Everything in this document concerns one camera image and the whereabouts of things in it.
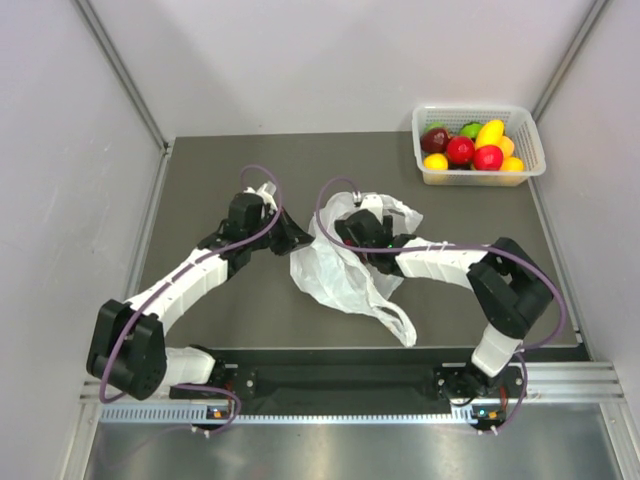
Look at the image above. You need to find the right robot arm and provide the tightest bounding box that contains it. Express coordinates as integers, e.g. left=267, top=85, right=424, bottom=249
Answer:
left=334, top=209, right=557, bottom=405

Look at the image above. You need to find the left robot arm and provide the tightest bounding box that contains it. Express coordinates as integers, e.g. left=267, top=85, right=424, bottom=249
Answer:
left=86, top=190, right=314, bottom=400

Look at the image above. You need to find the white perforated plastic basket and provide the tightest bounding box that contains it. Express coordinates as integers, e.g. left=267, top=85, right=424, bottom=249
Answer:
left=412, top=105, right=546, bottom=187

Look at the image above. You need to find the green striped fruit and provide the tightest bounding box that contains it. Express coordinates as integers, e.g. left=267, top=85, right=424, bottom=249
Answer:
left=458, top=122, right=483, bottom=140

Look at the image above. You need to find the slotted cable duct rail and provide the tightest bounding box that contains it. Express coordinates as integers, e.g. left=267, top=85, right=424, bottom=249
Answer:
left=100, top=400, right=506, bottom=426

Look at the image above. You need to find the red fruit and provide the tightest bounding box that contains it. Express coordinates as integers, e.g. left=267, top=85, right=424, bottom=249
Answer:
left=472, top=145, right=504, bottom=171
left=446, top=136, right=475, bottom=165

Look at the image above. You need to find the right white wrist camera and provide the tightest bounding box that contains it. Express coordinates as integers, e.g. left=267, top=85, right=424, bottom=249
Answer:
left=353, top=192, right=384, bottom=219

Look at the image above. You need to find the green fruit behind apple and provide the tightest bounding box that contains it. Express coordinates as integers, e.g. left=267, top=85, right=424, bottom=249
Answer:
left=424, top=122, right=446, bottom=132

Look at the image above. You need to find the white printed plastic bag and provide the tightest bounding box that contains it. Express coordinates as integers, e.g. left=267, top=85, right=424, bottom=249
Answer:
left=290, top=192, right=423, bottom=347

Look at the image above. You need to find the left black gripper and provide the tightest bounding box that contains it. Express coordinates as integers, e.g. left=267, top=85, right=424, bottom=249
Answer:
left=247, top=204, right=316, bottom=256

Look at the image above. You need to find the yellow fruit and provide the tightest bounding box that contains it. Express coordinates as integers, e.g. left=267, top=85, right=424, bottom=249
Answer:
left=475, top=119, right=505, bottom=149

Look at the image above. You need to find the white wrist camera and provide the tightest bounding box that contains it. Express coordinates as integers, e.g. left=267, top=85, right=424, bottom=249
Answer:
left=243, top=181, right=278, bottom=214
left=353, top=192, right=384, bottom=219

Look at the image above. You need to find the yellow lemon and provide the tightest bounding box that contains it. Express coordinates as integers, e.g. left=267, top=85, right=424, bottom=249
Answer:
left=500, top=156, right=526, bottom=173
left=423, top=153, right=449, bottom=171

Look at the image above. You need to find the yellow lemon right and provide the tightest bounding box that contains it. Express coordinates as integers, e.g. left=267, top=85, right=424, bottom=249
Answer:
left=500, top=156, right=526, bottom=173

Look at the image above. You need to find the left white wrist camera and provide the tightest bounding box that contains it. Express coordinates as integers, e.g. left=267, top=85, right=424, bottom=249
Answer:
left=243, top=181, right=278, bottom=214

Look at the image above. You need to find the yellow lemon left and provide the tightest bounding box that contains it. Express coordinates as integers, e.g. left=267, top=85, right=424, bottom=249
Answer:
left=423, top=153, right=449, bottom=171

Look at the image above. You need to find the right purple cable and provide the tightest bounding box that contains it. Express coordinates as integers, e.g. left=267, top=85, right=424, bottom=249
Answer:
left=315, top=174, right=569, bottom=435

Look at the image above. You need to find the red apple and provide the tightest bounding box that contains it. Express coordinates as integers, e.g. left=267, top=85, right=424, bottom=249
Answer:
left=420, top=127, right=451, bottom=154

